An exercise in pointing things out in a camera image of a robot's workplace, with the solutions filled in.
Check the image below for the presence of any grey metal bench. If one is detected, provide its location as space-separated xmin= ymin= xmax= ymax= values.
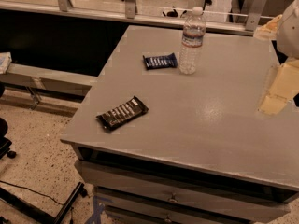
xmin=0 ymin=63 xmax=97 ymax=109

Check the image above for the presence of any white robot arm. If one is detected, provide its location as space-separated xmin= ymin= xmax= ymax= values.
xmin=253 ymin=0 xmax=299 ymax=116

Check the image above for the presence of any metal window railing frame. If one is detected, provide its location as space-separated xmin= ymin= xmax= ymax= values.
xmin=0 ymin=0 xmax=270 ymax=35

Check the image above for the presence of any clear plastic water bottle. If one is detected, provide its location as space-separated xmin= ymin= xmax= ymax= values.
xmin=178 ymin=7 xmax=206 ymax=75

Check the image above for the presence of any black rxbar chocolate wrapper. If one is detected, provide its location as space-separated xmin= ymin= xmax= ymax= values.
xmin=96 ymin=96 xmax=149 ymax=131

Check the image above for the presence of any black floor stand frame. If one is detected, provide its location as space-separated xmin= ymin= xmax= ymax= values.
xmin=0 ymin=182 xmax=87 ymax=224

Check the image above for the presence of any black floor cable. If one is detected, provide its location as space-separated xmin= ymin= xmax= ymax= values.
xmin=0 ymin=180 xmax=65 ymax=206

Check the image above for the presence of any grey drawer cabinet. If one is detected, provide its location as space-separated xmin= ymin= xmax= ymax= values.
xmin=73 ymin=144 xmax=299 ymax=224

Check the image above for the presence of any black office chair base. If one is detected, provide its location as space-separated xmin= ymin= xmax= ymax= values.
xmin=0 ymin=83 xmax=17 ymax=160

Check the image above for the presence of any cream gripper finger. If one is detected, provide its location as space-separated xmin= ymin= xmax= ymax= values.
xmin=258 ymin=59 xmax=299 ymax=116

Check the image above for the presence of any blue rxbar blueberry wrapper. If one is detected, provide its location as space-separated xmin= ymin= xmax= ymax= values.
xmin=143 ymin=53 xmax=178 ymax=70

